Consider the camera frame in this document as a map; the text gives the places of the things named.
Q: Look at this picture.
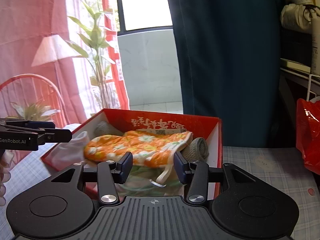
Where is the grey green knitted cloth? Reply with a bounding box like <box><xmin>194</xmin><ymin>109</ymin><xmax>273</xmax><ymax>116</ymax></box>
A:
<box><xmin>94</xmin><ymin>121</ymin><xmax>209</xmax><ymax>161</ymax></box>

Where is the orange floral cloth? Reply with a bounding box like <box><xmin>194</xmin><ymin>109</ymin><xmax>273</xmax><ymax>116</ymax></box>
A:
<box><xmin>84</xmin><ymin>130</ymin><xmax>193</xmax><ymax>184</ymax></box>

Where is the white mesh cloth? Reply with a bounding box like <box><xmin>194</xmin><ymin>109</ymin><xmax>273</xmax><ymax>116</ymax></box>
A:
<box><xmin>42</xmin><ymin>131</ymin><xmax>90</xmax><ymax>171</ymax></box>

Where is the person left hand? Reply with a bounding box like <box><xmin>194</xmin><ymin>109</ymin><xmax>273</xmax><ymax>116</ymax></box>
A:
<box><xmin>0</xmin><ymin>150</ymin><xmax>14</xmax><ymax>206</ymax></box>

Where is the small potted plant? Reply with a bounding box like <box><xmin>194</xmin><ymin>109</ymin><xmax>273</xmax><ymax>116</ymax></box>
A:
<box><xmin>7</xmin><ymin>102</ymin><xmax>61</xmax><ymax>121</ymax></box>

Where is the plaid strawberry tablecloth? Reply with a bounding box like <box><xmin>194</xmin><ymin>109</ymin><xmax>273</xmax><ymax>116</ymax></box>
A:
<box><xmin>4</xmin><ymin>144</ymin><xmax>319</xmax><ymax>239</ymax></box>

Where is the red strawberry cardboard box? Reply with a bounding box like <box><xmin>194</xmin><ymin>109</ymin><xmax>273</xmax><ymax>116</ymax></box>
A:
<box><xmin>42</xmin><ymin>109</ymin><xmax>222</xmax><ymax>198</ymax></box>

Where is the white lampshade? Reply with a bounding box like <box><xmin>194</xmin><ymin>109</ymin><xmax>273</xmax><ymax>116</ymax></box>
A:
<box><xmin>31</xmin><ymin>34</ymin><xmax>80</xmax><ymax>67</ymax></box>

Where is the tall green plant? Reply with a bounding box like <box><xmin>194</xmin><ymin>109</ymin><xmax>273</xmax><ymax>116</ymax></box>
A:
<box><xmin>67</xmin><ymin>0</ymin><xmax>120</xmax><ymax>109</ymax></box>

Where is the pink red curtain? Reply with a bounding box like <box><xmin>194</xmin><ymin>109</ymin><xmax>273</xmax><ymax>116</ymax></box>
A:
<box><xmin>1</xmin><ymin>0</ymin><xmax>129</xmax><ymax>128</ymax></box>

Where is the red plastic bag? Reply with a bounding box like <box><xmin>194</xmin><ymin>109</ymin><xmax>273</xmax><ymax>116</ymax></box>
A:
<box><xmin>296</xmin><ymin>99</ymin><xmax>320</xmax><ymax>174</ymax></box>

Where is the teal curtain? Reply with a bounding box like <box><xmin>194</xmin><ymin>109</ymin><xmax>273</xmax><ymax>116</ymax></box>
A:
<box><xmin>168</xmin><ymin>0</ymin><xmax>296</xmax><ymax>148</ymax></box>

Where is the white tube bottle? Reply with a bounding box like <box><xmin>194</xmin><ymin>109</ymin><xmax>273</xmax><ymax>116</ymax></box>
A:
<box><xmin>311</xmin><ymin>12</ymin><xmax>320</xmax><ymax>75</ymax></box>

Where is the beige bundled cloth bag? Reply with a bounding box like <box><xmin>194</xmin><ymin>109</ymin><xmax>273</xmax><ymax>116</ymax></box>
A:
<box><xmin>281</xmin><ymin>4</ymin><xmax>319</xmax><ymax>34</ymax></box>

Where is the red wire chair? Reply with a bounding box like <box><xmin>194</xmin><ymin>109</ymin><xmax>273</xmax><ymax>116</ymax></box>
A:
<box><xmin>1</xmin><ymin>74</ymin><xmax>69</xmax><ymax>128</ymax></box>

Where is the white wire shelf rack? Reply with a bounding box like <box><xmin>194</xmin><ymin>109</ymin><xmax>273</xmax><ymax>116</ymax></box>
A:
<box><xmin>280</xmin><ymin>67</ymin><xmax>320</xmax><ymax>103</ymax></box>

